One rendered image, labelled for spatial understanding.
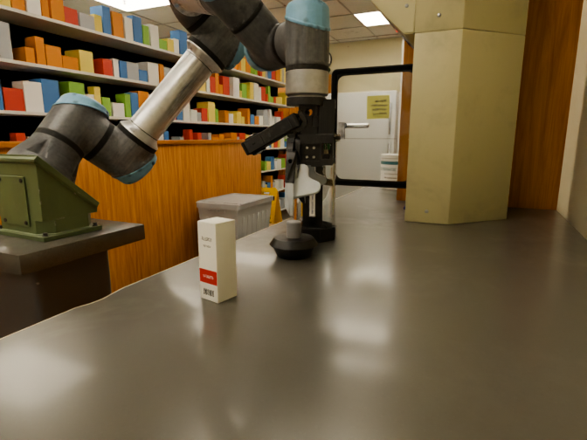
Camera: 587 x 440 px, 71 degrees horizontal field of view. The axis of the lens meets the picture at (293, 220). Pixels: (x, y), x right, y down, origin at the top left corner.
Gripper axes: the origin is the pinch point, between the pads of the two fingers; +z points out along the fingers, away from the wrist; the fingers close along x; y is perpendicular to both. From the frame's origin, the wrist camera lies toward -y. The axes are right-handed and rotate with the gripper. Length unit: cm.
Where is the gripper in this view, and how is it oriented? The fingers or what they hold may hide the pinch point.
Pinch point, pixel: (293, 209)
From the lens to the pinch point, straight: 76.2
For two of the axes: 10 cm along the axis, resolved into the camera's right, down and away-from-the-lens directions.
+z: -0.1, 9.8, 2.0
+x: 1.6, -2.0, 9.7
